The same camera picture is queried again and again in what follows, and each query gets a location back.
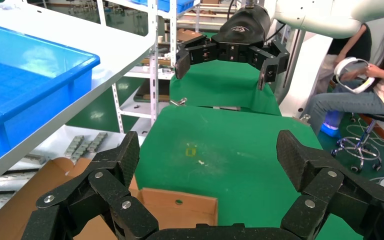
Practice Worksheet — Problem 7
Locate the blue storage bin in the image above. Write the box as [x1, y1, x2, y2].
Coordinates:
[130, 0, 196, 15]

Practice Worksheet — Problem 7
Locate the white background storage rack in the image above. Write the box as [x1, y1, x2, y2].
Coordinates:
[95, 0, 201, 133]

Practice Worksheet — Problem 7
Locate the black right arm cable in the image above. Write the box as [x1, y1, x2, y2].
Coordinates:
[264, 22, 287, 44]

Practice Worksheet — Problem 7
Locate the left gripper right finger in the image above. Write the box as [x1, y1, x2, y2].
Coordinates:
[276, 129, 384, 240]

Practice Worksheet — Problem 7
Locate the brown cardboard box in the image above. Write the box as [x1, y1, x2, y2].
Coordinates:
[0, 157, 219, 240]

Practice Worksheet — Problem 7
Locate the toothed grey metal strip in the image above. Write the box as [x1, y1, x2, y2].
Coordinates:
[63, 135, 85, 163]
[86, 132, 109, 153]
[76, 139, 94, 157]

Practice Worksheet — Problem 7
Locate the white robot body column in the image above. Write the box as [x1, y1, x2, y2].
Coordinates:
[278, 31, 334, 118]

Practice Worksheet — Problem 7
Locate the white metal shelf rack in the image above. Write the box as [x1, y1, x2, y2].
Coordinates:
[0, 0, 161, 229]

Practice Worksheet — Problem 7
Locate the green table cloth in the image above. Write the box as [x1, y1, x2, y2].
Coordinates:
[133, 105, 362, 240]

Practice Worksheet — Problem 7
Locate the cardboard piece on rack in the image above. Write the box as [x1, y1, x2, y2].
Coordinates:
[177, 28, 203, 42]

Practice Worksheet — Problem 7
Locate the white ring headset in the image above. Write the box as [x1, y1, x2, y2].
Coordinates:
[333, 56, 376, 95]

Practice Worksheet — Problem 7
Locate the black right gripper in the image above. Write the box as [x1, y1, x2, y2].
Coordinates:
[174, 4, 291, 91]

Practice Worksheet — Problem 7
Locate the blue plastic tray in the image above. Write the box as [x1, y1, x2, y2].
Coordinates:
[0, 20, 101, 173]

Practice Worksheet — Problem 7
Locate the person in black shirt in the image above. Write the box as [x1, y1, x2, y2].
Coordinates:
[314, 23, 373, 97]

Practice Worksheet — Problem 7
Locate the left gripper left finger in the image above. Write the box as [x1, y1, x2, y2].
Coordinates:
[21, 130, 160, 240]

